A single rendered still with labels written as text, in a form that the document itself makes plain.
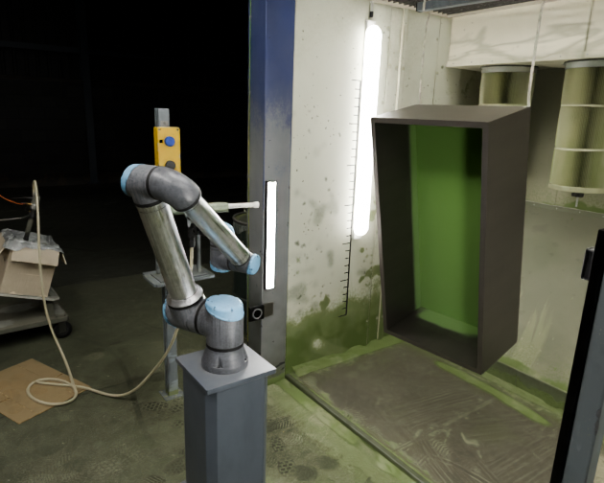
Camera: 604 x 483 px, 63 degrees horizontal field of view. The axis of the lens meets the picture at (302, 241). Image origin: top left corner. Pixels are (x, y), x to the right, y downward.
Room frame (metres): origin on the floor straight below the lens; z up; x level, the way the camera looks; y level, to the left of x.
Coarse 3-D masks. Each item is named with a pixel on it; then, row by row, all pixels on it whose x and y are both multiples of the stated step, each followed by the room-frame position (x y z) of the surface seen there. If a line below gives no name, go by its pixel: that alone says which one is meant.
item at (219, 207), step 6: (210, 204) 2.36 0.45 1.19; (216, 204) 2.38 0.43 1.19; (222, 204) 2.40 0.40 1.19; (228, 204) 2.43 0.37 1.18; (234, 204) 2.45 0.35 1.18; (240, 204) 2.46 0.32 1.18; (246, 204) 2.49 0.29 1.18; (252, 204) 2.50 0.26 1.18; (258, 204) 2.52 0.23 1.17; (174, 210) 2.26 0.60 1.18; (216, 210) 2.38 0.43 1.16; (222, 210) 2.40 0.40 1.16; (192, 234) 2.31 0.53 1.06; (192, 240) 2.31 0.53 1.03; (192, 246) 2.31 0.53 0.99
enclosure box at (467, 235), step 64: (384, 128) 2.48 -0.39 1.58; (448, 128) 2.50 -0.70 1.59; (512, 128) 2.09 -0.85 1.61; (384, 192) 2.50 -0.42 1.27; (448, 192) 2.55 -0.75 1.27; (512, 192) 2.14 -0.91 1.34; (384, 256) 2.53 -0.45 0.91; (448, 256) 2.60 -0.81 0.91; (512, 256) 2.21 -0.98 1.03; (384, 320) 2.55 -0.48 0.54; (448, 320) 2.61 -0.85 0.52; (512, 320) 2.28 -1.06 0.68
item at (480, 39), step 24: (576, 0) 2.88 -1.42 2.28; (600, 0) 2.78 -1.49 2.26; (456, 24) 3.50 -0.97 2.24; (480, 24) 3.35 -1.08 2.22; (504, 24) 3.21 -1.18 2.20; (528, 24) 3.09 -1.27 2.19; (552, 24) 2.97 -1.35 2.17; (576, 24) 2.86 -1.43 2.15; (600, 24) 2.76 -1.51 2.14; (456, 48) 3.48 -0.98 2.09; (480, 48) 3.33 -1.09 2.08; (504, 48) 3.20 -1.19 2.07; (528, 48) 3.07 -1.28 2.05; (552, 48) 2.95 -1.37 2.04; (576, 48) 2.85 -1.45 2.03; (600, 48) 2.75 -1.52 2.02
